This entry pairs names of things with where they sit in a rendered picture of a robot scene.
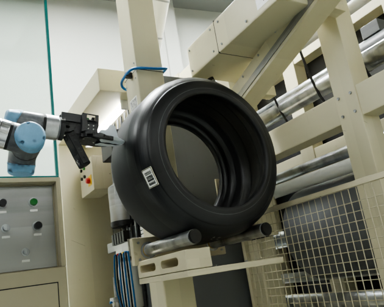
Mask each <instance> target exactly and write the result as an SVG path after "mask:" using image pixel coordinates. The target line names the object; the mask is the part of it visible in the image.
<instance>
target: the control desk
mask: <svg viewBox="0 0 384 307"><path fill-rule="evenodd" d="M65 266H66V255H65V238H64V229H63V212H62V195H61V185H60V177H33V178H0V307H69V301H68V284H67V275H66V267H65Z"/></svg>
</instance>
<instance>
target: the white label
mask: <svg viewBox="0 0 384 307"><path fill-rule="evenodd" d="M142 174H143V176H144V179H145V181H146V183H147V185H148V187H149V189H151V188H153V187H155V186H157V185H159V183H158V181H157V179H156V176H155V174H154V172H153V170H152V168H151V166H150V167H148V168H146V169H144V170H143V171H142Z"/></svg>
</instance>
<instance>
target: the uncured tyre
mask: <svg viewBox="0 0 384 307"><path fill-rule="evenodd" d="M167 125H173V126H176V127H181V128H183V129H186V130H188V131H190V132H191V133H193V134H195V135H196V136H197V137H198V138H200V139H201V140H202V141H203V142H204V143H205V145H206V146H207V147H208V148H209V150H210V152H211V153H212V155H213V157H214V159H215V161H216V165H217V167H218V172H219V191H218V196H217V198H216V201H215V203H214V205H211V204H209V203H206V202H204V201H202V200H201V199H198V198H197V197H196V196H194V195H193V194H192V193H191V192H189V190H187V189H186V187H184V185H183V184H182V183H181V181H180V180H179V179H178V177H177V175H176V174H175V172H174V170H173V168H172V166H171V163H170V161H169V158H168V153H167V150H166V127H167ZM117 134H118V138H120V139H123V140H124V141H125V142H124V144H122V145H119V146H113V150H112V176H113V181H114V184H115V188H116V192H117V193H118V196H119V198H120V200H121V202H122V204H123V205H124V207H125V209H126V210H127V212H128V213H129V214H130V216H131V217H132V218H133V219H134V220H135V222H136V223H137V224H139V225H140V226H141V227H142V228H143V229H145V230H146V231H147V232H149V233H150V234H152V235H154V236H156V237H157V238H160V239H164V238H167V237H170V236H173V235H177V234H179V233H183V232H185V231H188V230H192V229H197V230H199V231H200V233H201V235H202V238H201V241H200V242H199V243H197V244H193V245H202V244H207V243H209V242H214V241H218V240H221V239H225V238H230V237H232V236H236V235H238V234H240V233H242V232H244V231H246V230H247V229H248V228H250V227H251V226H253V225H254V224H255V223H256V221H258V220H259V219H260V218H261V217H262V215H263V214H264V213H265V211H266V210H267V209H268V206H269V204H270V203H271V200H272V197H273V195H274V191H275V188H276V180H277V163H276V155H275V151H274V146H273V143H272V139H271V137H270V134H269V132H268V129H267V128H266V126H265V124H264V122H263V121H262V119H261V117H260V116H259V115H258V113H257V112H256V111H255V110H254V109H253V107H252V106H251V105H250V104H249V103H248V102H247V101H246V100H244V99H243V98H242V97H241V96H240V95H238V94H237V93H236V92H234V91H233V90H231V89H230V88H228V87H226V86H224V85H222V84H220V83H218V82H215V81H212V80H208V79H203V78H198V77H187V78H182V79H177V80H173V81H171V82H168V83H165V84H163V85H161V86H159V87H158V88H156V89H155V90H154V91H152V92H151V93H150V94H149V95H148V96H147V97H146V98H145V99H144V100H143V101H142V102H141V103H140V104H139V105H138V106H137V107H136V108H135V109H134V110H133V111H132V112H131V113H130V114H129V115H128V116H127V118H126V119H125V120H124V121H123V123H122V124H121V126H120V128H119V130H118V133H117ZM150 166H151V168H152V170H153V172H154V174H155V176H156V179H157V181H158V183H159V185H157V186H155V187H153V188H151V189H149V187H148V185H147V183H146V181H145V179H144V176H143V174H142V171H143V170H144V169H146V168H148V167H150ZM212 236H222V238H221V239H210V238H211V237H212Z"/></svg>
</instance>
